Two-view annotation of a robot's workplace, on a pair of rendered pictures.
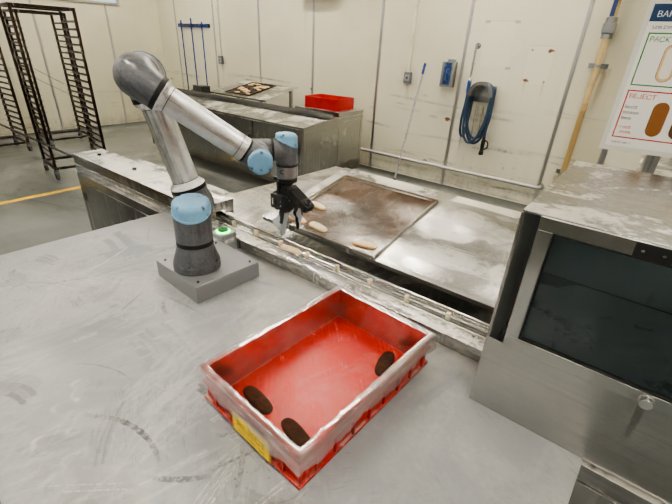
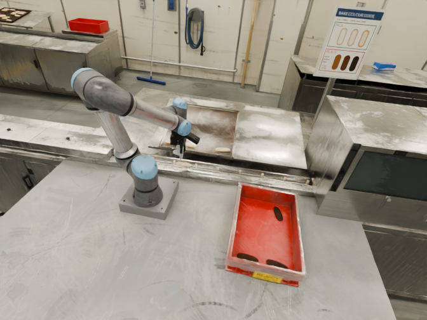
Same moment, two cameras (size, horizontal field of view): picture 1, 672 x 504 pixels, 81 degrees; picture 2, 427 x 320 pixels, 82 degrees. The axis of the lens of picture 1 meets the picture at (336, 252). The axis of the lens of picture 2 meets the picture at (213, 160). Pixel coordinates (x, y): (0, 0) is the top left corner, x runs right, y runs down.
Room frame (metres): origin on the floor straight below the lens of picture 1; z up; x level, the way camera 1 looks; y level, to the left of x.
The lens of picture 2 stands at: (0.24, 0.66, 1.85)
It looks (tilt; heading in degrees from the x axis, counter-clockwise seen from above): 38 degrees down; 327
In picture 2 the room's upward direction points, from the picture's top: 6 degrees clockwise
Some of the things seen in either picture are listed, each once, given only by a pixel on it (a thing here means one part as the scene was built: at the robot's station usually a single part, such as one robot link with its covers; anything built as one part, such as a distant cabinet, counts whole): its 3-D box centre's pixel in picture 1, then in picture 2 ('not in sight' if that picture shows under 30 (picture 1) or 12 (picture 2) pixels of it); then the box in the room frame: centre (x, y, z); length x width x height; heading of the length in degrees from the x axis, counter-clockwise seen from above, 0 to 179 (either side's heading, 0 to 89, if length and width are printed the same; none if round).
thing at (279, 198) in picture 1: (285, 193); (178, 134); (1.36, 0.19, 1.07); 0.09 x 0.08 x 0.12; 53
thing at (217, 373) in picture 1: (324, 363); (265, 227); (0.72, 0.01, 0.87); 0.49 x 0.34 x 0.10; 140
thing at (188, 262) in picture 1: (196, 251); (147, 190); (1.14, 0.46, 0.93); 0.15 x 0.15 x 0.10
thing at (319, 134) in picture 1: (251, 128); (24, 51); (5.44, 1.22, 0.51); 3.00 x 1.26 x 1.03; 53
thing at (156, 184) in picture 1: (142, 178); (21, 136); (1.99, 1.03, 0.89); 1.25 x 0.18 x 0.09; 53
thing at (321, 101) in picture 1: (329, 102); (89, 25); (5.16, 0.18, 0.93); 0.51 x 0.36 x 0.13; 57
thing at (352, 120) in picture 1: (327, 143); (96, 56); (5.16, 0.18, 0.44); 0.70 x 0.55 x 0.87; 53
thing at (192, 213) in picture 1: (192, 218); (144, 171); (1.15, 0.46, 1.05); 0.13 x 0.12 x 0.14; 15
